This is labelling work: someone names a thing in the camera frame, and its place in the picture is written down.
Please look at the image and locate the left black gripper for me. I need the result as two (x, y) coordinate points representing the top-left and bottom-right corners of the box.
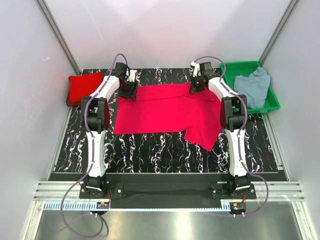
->
(118, 79), (139, 102)

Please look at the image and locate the magenta t shirt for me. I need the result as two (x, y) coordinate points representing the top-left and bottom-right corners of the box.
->
(114, 83), (222, 151)

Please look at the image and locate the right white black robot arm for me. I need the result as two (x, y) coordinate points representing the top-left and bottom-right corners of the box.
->
(190, 61), (251, 199)

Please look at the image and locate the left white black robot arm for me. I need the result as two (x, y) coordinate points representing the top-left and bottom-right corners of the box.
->
(80, 62), (138, 198)

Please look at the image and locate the green plastic bin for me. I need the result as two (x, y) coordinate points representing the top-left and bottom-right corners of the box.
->
(220, 60), (280, 114)

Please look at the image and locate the folded dark red t shirt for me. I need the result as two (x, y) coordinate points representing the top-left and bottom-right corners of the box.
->
(66, 91), (82, 107)

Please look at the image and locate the grey blue t shirt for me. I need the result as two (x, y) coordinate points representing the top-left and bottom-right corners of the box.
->
(234, 67), (271, 109)

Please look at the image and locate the left orange connector box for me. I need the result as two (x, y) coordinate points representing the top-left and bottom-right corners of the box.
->
(96, 200), (111, 210)

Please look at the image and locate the orange connector box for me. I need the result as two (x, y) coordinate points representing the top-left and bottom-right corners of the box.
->
(96, 200), (111, 210)
(230, 201), (247, 212)

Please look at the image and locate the right orange connector box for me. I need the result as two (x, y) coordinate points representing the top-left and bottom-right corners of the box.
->
(230, 201), (247, 212)

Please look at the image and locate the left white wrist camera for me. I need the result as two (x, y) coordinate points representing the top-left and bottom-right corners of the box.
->
(126, 69), (138, 83)

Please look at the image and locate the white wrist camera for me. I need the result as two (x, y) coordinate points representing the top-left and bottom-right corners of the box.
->
(126, 69), (138, 83)
(190, 61), (201, 77)

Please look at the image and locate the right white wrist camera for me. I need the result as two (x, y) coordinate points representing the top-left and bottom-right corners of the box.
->
(190, 61), (201, 77)

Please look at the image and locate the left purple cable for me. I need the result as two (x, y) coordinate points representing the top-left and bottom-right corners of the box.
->
(59, 53), (130, 238)

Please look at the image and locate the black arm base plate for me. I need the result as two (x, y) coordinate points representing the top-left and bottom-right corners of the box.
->
(79, 173), (257, 200)

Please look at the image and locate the white slotted cable duct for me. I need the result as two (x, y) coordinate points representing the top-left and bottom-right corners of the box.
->
(44, 200), (231, 212)

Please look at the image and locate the left aluminium corner post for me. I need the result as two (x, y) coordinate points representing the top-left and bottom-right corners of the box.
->
(35, 0), (82, 75)

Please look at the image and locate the aluminium corner post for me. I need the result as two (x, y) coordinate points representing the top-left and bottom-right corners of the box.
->
(258, 0), (300, 66)
(35, 0), (82, 75)

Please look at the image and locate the right aluminium corner post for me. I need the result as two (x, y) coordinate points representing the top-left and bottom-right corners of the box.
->
(258, 0), (300, 66)

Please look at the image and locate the aluminium front rail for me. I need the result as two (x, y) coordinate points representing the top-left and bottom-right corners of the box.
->
(33, 181), (304, 202)

